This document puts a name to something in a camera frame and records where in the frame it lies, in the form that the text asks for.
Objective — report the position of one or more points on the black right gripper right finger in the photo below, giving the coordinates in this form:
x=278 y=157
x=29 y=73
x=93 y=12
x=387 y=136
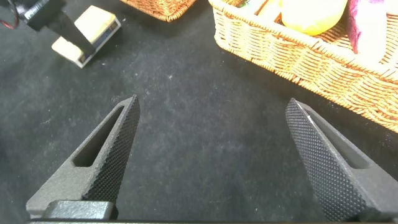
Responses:
x=326 y=168

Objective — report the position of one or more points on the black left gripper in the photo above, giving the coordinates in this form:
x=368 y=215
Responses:
x=40 y=12

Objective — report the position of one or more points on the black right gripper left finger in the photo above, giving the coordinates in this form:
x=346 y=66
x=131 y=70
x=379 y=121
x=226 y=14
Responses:
x=109 y=168

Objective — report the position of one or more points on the cream white soap box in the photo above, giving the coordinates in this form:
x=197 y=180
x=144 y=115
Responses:
x=96 y=23

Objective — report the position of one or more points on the yellow lemon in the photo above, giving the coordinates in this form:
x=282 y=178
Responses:
x=311 y=15

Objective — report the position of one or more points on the orange sausage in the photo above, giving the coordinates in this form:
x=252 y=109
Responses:
x=269 y=7

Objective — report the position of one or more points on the wicker basket with toiletries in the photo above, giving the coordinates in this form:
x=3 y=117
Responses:
x=161 y=7

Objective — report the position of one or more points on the wicker basket with food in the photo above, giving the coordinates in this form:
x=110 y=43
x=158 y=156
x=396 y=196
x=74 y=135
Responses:
x=311 y=59

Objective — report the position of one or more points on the black table cloth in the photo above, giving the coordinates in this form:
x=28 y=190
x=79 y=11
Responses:
x=202 y=140

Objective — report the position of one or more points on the purple vegetable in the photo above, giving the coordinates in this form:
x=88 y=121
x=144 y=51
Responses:
x=363 y=28

